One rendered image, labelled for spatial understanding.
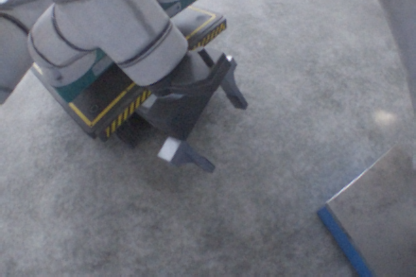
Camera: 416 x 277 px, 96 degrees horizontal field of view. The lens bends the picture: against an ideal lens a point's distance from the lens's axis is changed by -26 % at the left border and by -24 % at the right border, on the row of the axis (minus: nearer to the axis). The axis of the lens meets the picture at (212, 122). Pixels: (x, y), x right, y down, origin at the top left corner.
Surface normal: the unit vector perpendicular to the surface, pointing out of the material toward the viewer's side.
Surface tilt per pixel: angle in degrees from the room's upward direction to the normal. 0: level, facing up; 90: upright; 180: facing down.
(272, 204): 0
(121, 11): 72
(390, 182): 0
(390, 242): 0
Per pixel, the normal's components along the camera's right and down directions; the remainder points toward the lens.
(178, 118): 0.75, 0.17
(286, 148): -0.08, -0.52
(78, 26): -0.25, 0.83
